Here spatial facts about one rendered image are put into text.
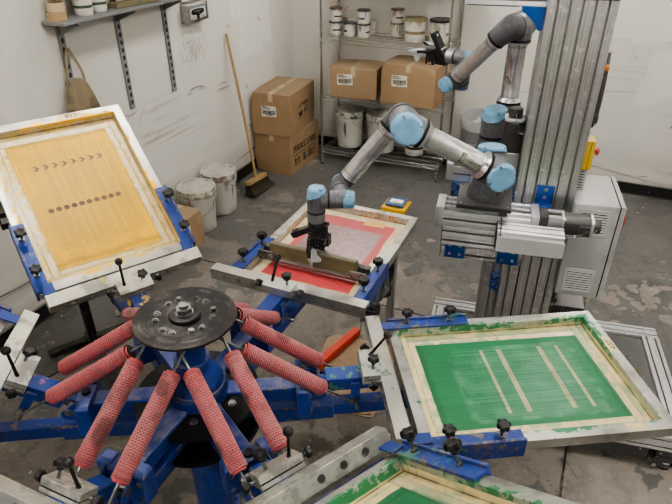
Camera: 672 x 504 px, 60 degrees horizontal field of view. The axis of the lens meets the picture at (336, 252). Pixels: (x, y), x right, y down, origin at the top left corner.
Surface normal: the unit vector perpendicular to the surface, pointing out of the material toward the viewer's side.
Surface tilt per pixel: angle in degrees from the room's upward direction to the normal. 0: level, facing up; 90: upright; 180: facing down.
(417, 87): 89
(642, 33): 90
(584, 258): 90
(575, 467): 0
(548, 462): 0
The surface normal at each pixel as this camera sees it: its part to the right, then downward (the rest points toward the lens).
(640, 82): -0.40, 0.48
